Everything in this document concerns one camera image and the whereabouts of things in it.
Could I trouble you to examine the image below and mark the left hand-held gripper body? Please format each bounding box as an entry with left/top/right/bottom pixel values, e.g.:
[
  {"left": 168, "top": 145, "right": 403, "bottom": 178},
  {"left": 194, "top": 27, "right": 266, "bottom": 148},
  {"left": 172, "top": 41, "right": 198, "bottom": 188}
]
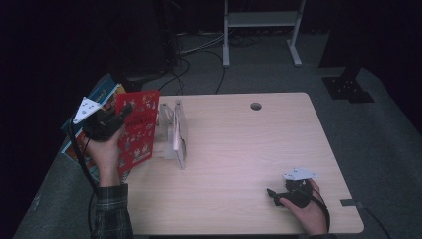
[{"left": 72, "top": 96, "right": 127, "bottom": 142}]

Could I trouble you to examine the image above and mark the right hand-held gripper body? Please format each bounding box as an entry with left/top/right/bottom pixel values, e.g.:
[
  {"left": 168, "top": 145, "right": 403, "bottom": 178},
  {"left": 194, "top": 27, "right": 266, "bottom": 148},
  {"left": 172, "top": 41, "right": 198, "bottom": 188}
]
[{"left": 280, "top": 167, "right": 318, "bottom": 209}]

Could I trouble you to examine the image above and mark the blue monster picture book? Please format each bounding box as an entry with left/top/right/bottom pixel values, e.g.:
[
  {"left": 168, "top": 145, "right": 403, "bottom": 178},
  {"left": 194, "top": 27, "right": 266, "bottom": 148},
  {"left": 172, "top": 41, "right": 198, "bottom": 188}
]
[{"left": 60, "top": 73, "right": 120, "bottom": 133}]

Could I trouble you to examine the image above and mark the red picture book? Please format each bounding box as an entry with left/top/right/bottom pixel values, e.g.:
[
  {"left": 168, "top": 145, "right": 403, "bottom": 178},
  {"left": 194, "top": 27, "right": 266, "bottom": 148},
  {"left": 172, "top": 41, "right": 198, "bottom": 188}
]
[{"left": 115, "top": 89, "right": 161, "bottom": 183}]

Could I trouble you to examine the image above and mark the colourful monsters picture book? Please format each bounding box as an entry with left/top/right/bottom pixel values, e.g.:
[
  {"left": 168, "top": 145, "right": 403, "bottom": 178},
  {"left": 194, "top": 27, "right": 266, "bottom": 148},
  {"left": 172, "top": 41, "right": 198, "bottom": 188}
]
[{"left": 61, "top": 83, "right": 127, "bottom": 185}]

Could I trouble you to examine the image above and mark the white expandable book stand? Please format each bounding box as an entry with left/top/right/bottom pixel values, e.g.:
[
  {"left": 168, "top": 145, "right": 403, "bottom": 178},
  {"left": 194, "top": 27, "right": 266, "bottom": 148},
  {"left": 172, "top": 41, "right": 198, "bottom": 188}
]
[{"left": 153, "top": 99, "right": 189, "bottom": 170}]

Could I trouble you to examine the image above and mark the person's right hand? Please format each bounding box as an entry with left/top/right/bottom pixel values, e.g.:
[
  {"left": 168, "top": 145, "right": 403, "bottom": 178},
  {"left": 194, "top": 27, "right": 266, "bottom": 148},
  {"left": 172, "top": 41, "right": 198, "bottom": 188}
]
[{"left": 278, "top": 179, "right": 329, "bottom": 236}]

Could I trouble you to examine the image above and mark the person's left hand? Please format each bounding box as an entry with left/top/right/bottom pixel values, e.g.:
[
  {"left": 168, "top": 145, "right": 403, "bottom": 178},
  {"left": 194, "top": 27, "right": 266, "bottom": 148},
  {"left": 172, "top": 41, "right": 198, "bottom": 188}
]
[{"left": 85, "top": 126, "right": 125, "bottom": 188}]

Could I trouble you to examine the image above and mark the black tape strip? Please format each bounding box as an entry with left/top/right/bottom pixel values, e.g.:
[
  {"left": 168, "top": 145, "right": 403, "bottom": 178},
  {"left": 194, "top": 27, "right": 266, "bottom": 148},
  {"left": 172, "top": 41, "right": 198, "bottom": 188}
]
[{"left": 340, "top": 198, "right": 364, "bottom": 208}]

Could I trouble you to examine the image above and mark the black floor cable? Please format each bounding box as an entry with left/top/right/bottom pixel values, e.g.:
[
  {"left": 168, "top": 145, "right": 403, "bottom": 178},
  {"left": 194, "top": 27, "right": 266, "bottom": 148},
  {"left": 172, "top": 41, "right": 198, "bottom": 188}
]
[
  {"left": 153, "top": 56, "right": 192, "bottom": 98},
  {"left": 180, "top": 49, "right": 227, "bottom": 96}
]

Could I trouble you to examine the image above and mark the white floor cable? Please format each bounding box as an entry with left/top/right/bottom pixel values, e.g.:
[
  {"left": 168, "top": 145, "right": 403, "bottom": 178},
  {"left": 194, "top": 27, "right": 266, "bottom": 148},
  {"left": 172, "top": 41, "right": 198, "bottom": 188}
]
[{"left": 177, "top": 31, "right": 227, "bottom": 56}]

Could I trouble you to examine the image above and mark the dark cable bundle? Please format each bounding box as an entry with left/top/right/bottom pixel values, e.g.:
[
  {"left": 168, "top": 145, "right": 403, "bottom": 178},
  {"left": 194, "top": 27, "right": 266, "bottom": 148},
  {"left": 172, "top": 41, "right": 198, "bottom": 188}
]
[{"left": 228, "top": 33, "right": 263, "bottom": 48}]

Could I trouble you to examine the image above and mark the white metal stand frame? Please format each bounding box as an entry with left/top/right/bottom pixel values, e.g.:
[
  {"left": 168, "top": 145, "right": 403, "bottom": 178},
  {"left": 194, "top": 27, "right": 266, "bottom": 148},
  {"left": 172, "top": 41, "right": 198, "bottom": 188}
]
[{"left": 222, "top": 0, "right": 307, "bottom": 69}]

